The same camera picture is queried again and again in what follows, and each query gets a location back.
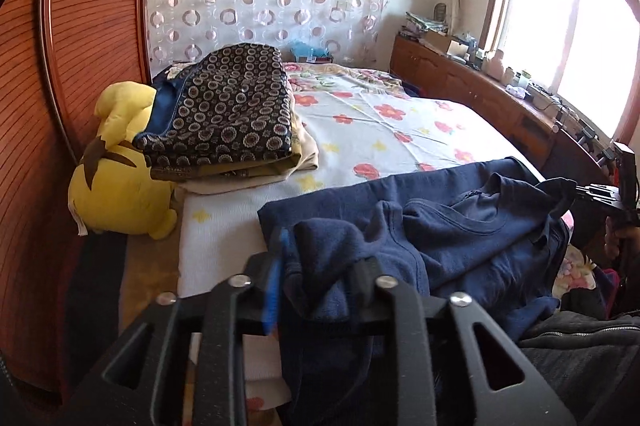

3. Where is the pale pink bottle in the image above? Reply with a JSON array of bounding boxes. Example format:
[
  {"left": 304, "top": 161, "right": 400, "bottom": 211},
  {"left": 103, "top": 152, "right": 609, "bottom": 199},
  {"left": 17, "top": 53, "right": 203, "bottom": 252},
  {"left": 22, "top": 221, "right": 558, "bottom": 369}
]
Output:
[{"left": 485, "top": 48, "right": 506, "bottom": 79}]

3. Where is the wooden-framed window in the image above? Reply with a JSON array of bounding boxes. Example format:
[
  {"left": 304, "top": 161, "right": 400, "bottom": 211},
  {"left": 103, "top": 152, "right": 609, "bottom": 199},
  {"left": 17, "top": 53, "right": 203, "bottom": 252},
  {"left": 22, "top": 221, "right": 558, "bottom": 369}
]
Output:
[{"left": 482, "top": 0, "right": 640, "bottom": 147}]

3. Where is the blue box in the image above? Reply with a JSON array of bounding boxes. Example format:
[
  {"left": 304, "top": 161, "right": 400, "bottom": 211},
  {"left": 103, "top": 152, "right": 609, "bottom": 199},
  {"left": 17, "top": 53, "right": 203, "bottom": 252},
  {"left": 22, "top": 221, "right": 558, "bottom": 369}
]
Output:
[{"left": 290, "top": 40, "right": 335, "bottom": 64}]

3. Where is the stack of folded cloths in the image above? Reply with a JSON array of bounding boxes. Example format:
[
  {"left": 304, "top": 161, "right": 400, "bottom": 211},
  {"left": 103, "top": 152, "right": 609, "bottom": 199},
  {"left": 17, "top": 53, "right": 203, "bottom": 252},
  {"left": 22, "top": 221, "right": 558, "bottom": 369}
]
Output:
[{"left": 404, "top": 11, "right": 448, "bottom": 34}]

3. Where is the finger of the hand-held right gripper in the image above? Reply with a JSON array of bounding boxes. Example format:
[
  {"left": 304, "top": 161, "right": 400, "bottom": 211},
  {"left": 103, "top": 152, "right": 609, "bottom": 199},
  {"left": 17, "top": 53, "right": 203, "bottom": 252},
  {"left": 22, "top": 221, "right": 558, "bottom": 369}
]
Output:
[{"left": 575, "top": 183, "right": 626, "bottom": 213}]

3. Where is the black zip jacket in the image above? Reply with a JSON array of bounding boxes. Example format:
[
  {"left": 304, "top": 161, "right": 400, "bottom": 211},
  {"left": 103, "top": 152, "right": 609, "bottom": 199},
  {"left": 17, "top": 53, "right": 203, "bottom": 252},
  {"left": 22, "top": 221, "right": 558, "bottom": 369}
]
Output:
[{"left": 520, "top": 311, "right": 640, "bottom": 426}]

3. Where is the tan bed mat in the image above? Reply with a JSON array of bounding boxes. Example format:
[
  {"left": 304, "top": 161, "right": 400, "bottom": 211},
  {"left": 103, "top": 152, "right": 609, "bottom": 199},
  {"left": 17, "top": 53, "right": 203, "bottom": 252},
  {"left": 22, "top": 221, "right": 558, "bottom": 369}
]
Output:
[{"left": 117, "top": 233, "right": 188, "bottom": 332}]

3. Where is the large-rose floral bedspread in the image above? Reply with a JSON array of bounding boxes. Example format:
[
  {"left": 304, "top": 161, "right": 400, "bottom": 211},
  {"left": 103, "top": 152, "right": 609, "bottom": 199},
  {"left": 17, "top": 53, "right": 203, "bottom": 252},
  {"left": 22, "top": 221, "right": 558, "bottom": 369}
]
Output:
[{"left": 160, "top": 61, "right": 598, "bottom": 294}]

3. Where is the white small-flower bed sheet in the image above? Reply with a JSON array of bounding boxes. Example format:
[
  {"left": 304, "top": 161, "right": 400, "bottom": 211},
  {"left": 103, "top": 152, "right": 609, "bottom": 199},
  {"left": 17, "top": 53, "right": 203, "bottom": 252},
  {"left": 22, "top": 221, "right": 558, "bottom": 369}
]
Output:
[{"left": 177, "top": 86, "right": 548, "bottom": 426}]

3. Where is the wooden slatted wardrobe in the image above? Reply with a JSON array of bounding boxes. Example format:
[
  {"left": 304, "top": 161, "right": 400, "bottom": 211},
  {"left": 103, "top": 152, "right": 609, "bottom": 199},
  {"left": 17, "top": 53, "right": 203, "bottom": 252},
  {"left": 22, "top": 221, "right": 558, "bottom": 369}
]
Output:
[{"left": 0, "top": 0, "right": 156, "bottom": 402}]

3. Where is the cardboard box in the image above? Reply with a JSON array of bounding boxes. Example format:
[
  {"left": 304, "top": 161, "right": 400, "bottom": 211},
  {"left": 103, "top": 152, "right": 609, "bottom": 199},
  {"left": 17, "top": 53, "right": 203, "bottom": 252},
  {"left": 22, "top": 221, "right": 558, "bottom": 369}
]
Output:
[{"left": 422, "top": 30, "right": 468, "bottom": 57}]

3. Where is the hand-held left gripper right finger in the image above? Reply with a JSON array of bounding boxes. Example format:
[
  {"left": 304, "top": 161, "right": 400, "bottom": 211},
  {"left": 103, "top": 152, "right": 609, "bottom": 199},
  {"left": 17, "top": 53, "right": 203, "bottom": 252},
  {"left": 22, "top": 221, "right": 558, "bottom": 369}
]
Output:
[{"left": 347, "top": 256, "right": 578, "bottom": 426}]

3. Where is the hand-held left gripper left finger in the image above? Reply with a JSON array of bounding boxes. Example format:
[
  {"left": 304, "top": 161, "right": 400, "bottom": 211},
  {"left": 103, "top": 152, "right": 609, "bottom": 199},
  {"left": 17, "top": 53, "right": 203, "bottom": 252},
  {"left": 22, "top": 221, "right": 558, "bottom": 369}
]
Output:
[{"left": 65, "top": 226, "right": 291, "bottom": 426}]

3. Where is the yellow plush toy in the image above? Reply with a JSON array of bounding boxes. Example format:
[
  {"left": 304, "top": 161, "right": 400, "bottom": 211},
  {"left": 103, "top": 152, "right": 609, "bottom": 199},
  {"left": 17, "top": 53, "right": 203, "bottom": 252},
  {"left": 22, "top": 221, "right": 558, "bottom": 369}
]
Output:
[{"left": 67, "top": 81, "right": 178, "bottom": 241}]

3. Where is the dark ring-patterned folded garment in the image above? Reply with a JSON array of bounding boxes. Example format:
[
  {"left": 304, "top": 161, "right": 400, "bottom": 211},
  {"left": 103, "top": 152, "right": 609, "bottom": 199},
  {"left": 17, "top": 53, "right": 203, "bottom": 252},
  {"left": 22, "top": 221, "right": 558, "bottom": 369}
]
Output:
[{"left": 132, "top": 42, "right": 293, "bottom": 182}]

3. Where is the person's right hand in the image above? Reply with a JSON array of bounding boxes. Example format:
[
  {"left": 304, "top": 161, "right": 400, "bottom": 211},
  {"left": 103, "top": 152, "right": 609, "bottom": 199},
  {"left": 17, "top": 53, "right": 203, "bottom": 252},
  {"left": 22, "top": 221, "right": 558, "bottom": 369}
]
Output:
[{"left": 602, "top": 216, "right": 623, "bottom": 263}]

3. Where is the low wooden cabinet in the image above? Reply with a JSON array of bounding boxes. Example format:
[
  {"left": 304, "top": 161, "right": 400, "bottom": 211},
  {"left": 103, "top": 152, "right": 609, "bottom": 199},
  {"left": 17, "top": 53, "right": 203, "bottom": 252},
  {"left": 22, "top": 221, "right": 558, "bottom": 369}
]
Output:
[{"left": 390, "top": 33, "right": 621, "bottom": 187}]

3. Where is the navy blue printed T-shirt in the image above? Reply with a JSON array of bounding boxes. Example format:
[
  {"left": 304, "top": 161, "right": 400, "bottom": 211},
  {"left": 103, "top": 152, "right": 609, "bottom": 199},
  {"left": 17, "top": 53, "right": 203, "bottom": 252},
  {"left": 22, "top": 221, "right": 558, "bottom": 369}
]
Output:
[{"left": 257, "top": 156, "right": 578, "bottom": 426}]

